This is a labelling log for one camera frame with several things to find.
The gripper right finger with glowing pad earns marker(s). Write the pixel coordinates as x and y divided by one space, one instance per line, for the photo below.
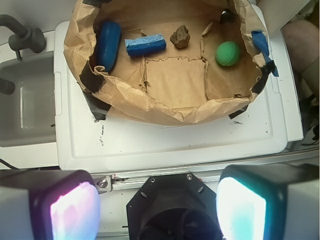
276 201

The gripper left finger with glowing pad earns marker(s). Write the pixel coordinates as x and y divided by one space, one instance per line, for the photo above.
48 205

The green dimpled ball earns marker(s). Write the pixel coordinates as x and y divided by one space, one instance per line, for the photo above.
228 53

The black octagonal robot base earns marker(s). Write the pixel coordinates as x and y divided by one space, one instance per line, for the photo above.
180 212

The white plastic lid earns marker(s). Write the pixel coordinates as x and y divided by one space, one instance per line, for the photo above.
119 144

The grey toy sink basin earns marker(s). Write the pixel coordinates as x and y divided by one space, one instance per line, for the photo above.
27 116

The crumpled brown paper bag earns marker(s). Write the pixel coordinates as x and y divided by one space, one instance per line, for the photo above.
172 87

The blue tape strip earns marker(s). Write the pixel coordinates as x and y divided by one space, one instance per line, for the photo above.
261 43

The grey toy faucet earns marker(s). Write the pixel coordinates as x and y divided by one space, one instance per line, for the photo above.
23 37

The person's bare leg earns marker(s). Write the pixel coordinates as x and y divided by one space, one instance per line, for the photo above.
302 42

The brown rock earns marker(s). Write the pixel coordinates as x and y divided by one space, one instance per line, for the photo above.
181 37

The dark blue plastic capsule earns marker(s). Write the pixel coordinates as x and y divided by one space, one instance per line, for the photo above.
107 44

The blue sponge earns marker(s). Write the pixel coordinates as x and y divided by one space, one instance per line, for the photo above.
145 45

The metal corner bracket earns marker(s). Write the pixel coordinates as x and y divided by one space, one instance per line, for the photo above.
103 184

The aluminium extrusion rail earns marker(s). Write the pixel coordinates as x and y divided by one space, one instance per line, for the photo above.
206 173

